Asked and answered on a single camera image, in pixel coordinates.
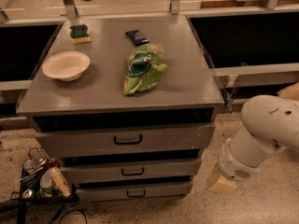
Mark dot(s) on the white bowl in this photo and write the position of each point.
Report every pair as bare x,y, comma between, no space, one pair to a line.
66,66

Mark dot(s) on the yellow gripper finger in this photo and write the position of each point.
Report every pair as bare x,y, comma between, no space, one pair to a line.
213,175
221,185

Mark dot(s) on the green yellow sponge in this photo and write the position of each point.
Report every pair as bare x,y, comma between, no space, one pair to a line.
79,34

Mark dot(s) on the grey drawer cabinet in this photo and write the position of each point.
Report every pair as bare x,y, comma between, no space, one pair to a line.
186,95

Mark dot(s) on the grey drawer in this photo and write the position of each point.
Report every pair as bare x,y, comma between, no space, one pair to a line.
135,191
131,170
125,141

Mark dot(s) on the grey top drawer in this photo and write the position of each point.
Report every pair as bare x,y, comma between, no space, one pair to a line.
125,141

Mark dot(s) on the grey bottom drawer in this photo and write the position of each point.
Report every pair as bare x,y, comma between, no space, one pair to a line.
135,191

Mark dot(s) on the white cup in rack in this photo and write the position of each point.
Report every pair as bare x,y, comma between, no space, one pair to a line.
46,179

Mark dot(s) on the dark blue snack packet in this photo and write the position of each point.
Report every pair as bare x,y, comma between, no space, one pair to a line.
137,38

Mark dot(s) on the brown cardboard box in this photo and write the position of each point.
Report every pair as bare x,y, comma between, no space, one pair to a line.
290,92

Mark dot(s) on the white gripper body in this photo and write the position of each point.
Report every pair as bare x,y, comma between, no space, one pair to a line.
234,166

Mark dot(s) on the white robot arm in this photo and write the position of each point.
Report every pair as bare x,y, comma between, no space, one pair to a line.
270,125

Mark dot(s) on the green chip bag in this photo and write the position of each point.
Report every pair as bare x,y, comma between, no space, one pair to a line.
145,68

